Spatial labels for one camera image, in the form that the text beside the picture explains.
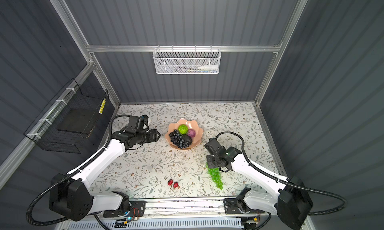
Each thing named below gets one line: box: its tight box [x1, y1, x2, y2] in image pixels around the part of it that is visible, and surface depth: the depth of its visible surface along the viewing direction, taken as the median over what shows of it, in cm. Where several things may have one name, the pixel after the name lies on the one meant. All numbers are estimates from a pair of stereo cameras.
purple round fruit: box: [188, 129, 196, 138], surface depth 98 cm
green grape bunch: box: [205, 162, 224, 190], surface depth 82 cm
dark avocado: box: [181, 134, 193, 144], surface depth 97 cm
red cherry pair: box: [167, 179, 179, 191], surface depth 82 cm
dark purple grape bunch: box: [168, 129, 192, 149], surface depth 93 cm
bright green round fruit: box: [178, 124, 189, 135], surface depth 98 cm
